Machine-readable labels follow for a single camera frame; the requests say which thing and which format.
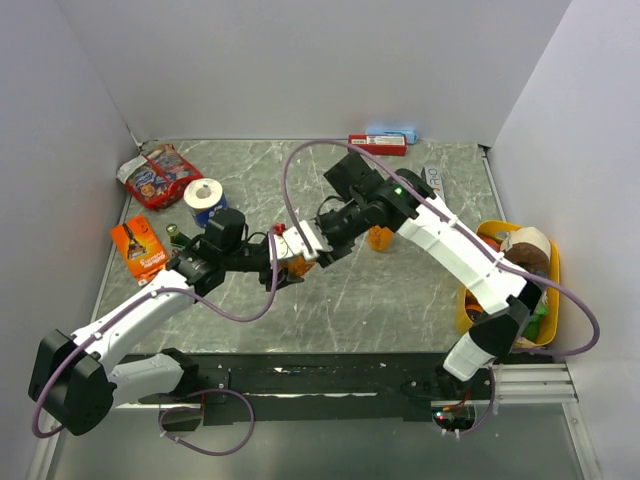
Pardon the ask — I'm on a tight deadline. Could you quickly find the purple cable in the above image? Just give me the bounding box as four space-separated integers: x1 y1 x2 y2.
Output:
30 232 280 457
281 137 600 440

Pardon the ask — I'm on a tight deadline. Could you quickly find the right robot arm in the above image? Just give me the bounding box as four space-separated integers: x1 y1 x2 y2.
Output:
315 151 543 399

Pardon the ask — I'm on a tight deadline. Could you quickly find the brown white plush toy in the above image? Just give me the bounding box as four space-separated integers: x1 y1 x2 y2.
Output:
500 227 551 276

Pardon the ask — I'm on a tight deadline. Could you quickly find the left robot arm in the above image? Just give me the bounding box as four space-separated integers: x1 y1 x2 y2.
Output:
28 209 323 438

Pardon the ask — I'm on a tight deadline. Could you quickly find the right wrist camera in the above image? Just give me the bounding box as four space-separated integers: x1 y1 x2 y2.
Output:
282 220 332 261

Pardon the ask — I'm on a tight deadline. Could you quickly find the yellow basket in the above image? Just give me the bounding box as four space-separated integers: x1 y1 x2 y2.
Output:
455 220 560 349

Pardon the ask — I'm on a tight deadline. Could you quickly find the green toy cabbage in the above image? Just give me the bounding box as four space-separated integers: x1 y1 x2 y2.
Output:
522 294 549 343

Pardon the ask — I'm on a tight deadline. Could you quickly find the red rectangular box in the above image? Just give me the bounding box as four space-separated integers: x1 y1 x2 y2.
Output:
348 134 408 156

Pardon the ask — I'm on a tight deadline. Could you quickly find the blue packet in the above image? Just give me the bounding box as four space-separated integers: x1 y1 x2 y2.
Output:
366 126 419 145

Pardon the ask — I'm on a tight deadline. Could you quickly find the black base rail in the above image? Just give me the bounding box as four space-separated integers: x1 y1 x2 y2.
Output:
137 352 554 426

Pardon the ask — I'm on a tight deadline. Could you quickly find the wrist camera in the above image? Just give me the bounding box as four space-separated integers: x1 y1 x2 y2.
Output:
268 223 292 263
282 220 332 261

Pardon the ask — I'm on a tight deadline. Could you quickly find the green glass bottle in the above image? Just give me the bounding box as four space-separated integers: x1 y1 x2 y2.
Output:
166 223 190 255

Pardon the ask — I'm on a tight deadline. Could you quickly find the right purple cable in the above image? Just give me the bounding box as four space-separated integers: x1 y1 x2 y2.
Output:
281 137 600 440

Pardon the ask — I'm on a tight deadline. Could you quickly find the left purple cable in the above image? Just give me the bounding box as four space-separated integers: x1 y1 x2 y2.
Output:
30 232 280 457

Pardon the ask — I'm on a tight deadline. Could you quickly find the red snack bag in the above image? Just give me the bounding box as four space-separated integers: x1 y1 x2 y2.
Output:
116 144 202 211

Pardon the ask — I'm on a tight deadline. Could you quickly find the orange juice bottle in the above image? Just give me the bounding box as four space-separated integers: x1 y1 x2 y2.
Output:
367 226 394 252
286 256 316 278

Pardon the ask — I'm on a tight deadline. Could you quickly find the blue toilet paper roll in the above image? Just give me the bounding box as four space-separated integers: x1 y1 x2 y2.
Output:
183 178 228 228

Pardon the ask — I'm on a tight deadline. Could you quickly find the orange razor package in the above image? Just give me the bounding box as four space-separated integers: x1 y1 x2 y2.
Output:
110 215 169 286

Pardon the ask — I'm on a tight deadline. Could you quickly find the grey toothpaste box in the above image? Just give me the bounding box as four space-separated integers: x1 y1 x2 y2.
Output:
421 166 445 200

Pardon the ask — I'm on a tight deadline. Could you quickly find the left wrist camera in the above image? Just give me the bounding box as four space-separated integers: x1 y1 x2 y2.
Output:
268 223 292 263

